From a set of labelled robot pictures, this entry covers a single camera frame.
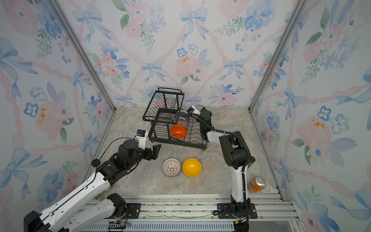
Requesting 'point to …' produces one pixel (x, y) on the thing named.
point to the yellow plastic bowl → (192, 167)
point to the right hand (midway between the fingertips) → (206, 105)
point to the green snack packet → (98, 195)
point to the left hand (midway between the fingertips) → (153, 142)
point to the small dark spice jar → (95, 162)
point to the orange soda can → (256, 184)
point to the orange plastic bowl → (178, 131)
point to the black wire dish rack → (170, 123)
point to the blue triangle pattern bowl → (183, 114)
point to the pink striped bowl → (182, 121)
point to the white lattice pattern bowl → (171, 167)
